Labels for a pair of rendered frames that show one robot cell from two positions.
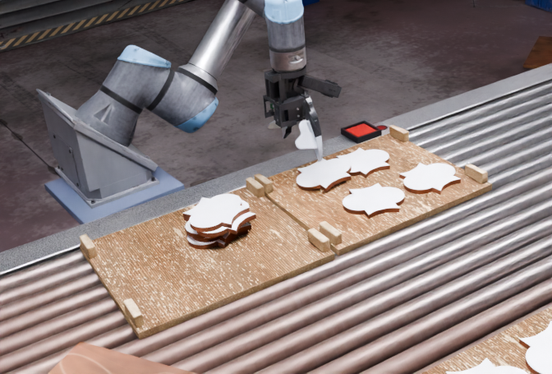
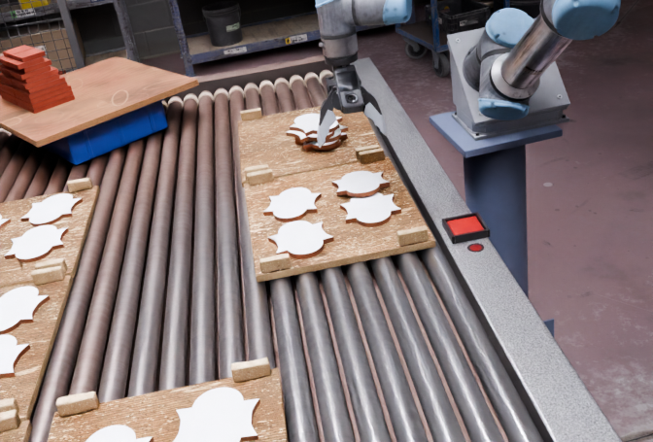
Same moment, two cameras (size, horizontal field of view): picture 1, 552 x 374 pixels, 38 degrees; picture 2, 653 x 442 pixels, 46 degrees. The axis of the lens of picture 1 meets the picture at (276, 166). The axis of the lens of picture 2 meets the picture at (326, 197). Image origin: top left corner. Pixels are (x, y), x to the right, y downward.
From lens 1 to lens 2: 2.62 m
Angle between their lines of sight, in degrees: 96
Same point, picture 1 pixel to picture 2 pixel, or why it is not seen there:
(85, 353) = (186, 81)
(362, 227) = (261, 196)
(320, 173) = (360, 180)
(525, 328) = (75, 237)
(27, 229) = not seen: outside the picture
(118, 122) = (468, 63)
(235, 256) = (281, 147)
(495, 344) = (79, 222)
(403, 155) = (367, 236)
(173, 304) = (252, 128)
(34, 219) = not seen: outside the picture
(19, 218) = not seen: outside the picture
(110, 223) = (390, 112)
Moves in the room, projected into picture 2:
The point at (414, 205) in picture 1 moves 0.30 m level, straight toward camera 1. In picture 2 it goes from (265, 224) to (160, 205)
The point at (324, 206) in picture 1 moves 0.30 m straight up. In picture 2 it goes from (312, 184) to (291, 57)
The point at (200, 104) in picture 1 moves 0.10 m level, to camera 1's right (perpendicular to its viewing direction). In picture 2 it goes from (483, 92) to (475, 109)
